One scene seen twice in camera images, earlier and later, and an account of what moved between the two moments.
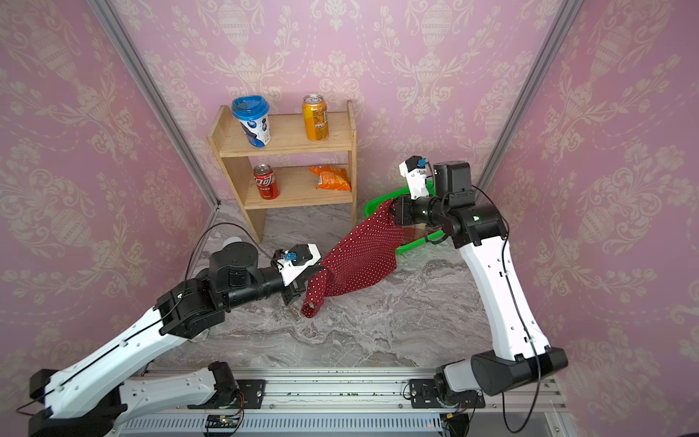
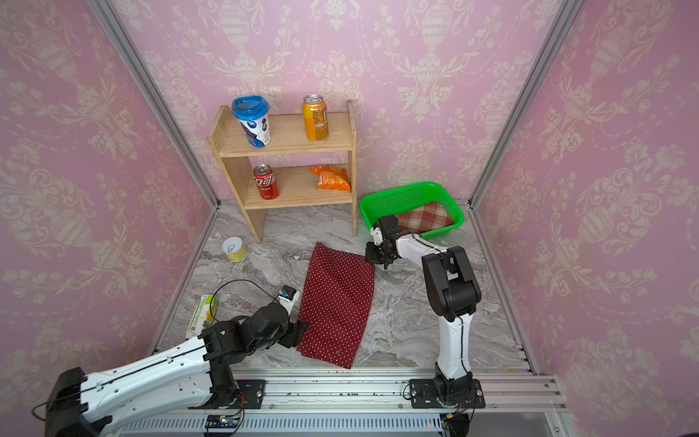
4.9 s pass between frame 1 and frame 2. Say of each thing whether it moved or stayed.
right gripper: moved
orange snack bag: stayed
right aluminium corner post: stayed
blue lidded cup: stayed
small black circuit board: stayed
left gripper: moved
